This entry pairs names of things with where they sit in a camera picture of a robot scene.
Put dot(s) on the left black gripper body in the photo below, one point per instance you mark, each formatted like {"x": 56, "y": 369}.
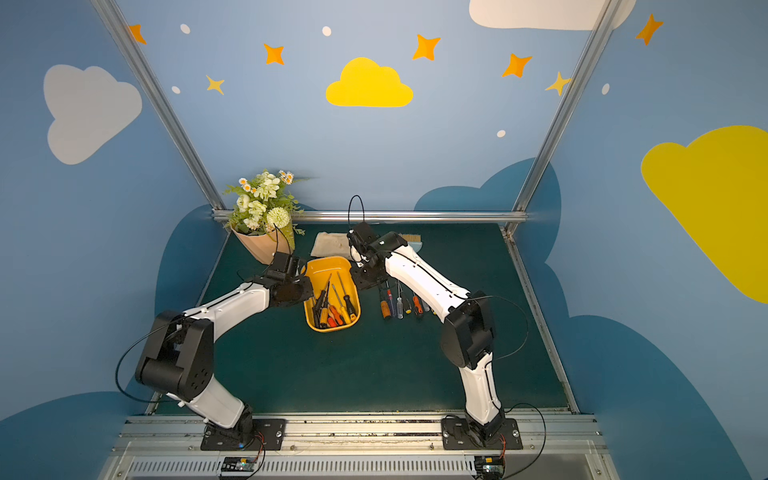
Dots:
{"x": 303, "y": 291}

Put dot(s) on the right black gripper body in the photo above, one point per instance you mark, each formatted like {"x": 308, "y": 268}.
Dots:
{"x": 367, "y": 276}

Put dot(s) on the orange brown handle screwdriver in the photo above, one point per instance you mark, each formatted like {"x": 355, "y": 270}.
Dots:
{"x": 384, "y": 303}

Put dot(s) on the clear handle screwdriver small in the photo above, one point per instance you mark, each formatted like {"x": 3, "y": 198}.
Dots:
{"x": 399, "y": 301}

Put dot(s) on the yellow plastic storage box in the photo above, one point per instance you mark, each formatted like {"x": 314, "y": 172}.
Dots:
{"x": 334, "y": 302}

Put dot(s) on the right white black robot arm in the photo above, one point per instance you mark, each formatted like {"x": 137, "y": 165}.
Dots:
{"x": 468, "y": 327}

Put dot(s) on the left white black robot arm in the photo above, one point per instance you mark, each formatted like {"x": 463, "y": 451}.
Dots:
{"x": 179, "y": 354}

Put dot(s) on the small blue brush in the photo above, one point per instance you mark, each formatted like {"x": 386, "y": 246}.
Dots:
{"x": 414, "y": 239}

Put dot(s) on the beige work glove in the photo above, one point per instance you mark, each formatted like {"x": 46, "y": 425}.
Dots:
{"x": 331, "y": 244}

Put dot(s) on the pink pot with flowers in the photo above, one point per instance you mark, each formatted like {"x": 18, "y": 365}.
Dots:
{"x": 262, "y": 218}

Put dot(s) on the left circuit board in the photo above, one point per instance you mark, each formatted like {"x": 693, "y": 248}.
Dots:
{"x": 238, "y": 467}

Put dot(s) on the circuit board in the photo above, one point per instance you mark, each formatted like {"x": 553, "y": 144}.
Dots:
{"x": 489, "y": 467}
{"x": 238, "y": 467}

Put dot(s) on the right circuit board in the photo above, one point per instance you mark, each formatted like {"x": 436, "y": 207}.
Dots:
{"x": 489, "y": 467}

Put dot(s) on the purple clear handle screwdriver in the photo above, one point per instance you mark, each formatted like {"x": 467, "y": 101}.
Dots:
{"x": 390, "y": 301}

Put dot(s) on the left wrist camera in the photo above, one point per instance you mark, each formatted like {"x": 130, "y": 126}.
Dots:
{"x": 283, "y": 268}

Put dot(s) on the aluminium back frame bar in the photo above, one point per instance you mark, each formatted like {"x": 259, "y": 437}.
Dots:
{"x": 421, "y": 217}

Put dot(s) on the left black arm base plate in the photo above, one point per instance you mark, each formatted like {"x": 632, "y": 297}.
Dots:
{"x": 252, "y": 434}

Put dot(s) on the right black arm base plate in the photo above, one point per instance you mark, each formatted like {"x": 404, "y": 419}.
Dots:
{"x": 459, "y": 433}

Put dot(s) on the aluminium front rail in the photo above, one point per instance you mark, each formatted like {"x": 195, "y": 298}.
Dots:
{"x": 556, "y": 445}

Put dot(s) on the left aluminium frame post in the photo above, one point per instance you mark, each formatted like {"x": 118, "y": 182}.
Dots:
{"x": 115, "y": 23}

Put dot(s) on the aluminium frame post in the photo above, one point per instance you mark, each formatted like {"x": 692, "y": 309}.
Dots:
{"x": 115, "y": 23}
{"x": 582, "y": 73}

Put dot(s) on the right aluminium frame post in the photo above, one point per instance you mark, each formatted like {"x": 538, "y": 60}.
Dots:
{"x": 582, "y": 73}

